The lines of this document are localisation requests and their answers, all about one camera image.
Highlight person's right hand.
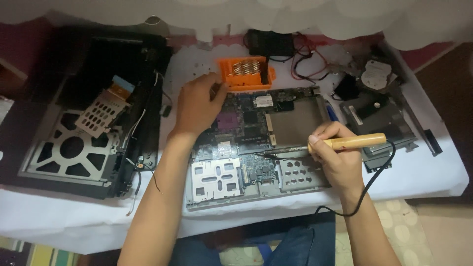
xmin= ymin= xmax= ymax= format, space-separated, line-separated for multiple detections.
xmin=307 ymin=121 xmax=365 ymax=195

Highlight small black component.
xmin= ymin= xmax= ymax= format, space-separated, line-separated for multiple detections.
xmin=331 ymin=73 xmax=362 ymax=101

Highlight red and black wires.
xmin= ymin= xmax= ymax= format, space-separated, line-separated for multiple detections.
xmin=289 ymin=33 xmax=335 ymax=83

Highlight striped floor mat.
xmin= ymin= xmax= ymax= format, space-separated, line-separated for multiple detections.
xmin=0 ymin=236 xmax=80 ymax=266

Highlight blue pen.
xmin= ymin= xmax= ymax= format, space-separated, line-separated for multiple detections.
xmin=324 ymin=97 xmax=339 ymax=123

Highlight long metal strip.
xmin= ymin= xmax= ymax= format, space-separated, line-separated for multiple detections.
xmin=380 ymin=40 xmax=443 ymax=156

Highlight perforated metal bracket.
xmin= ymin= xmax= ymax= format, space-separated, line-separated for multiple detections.
xmin=75 ymin=90 xmax=131 ymax=139

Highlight person's blue jeans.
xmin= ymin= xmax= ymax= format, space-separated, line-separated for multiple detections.
xmin=169 ymin=211 xmax=338 ymax=266

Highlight wooden handle soldering iron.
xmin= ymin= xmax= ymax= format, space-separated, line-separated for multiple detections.
xmin=263 ymin=133 xmax=387 ymax=157

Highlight white table cloth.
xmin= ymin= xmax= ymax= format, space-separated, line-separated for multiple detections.
xmin=0 ymin=37 xmax=470 ymax=255

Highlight grey optical drive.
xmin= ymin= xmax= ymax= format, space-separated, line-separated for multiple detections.
xmin=339 ymin=92 xmax=419 ymax=173

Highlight black laptop chassis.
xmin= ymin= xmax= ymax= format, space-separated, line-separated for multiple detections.
xmin=17 ymin=33 xmax=173 ymax=200

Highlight orange soldering iron stand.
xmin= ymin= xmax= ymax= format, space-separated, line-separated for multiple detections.
xmin=217 ymin=56 xmax=277 ymax=92

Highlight black soldering iron cable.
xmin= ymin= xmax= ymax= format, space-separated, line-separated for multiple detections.
xmin=314 ymin=140 xmax=397 ymax=218

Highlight black power adapter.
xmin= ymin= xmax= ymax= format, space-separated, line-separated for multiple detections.
xmin=245 ymin=29 xmax=297 ymax=62

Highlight laptop motherboard in grey base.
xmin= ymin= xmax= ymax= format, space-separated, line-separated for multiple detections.
xmin=185 ymin=86 xmax=332 ymax=211

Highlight person's left hand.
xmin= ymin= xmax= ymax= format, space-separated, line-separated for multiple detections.
xmin=168 ymin=72 xmax=228 ymax=141

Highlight white scalloped curtain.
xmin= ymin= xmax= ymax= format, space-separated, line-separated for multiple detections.
xmin=0 ymin=0 xmax=473 ymax=51

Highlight hard disk drive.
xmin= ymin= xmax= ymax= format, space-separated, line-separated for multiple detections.
xmin=359 ymin=59 xmax=398 ymax=92

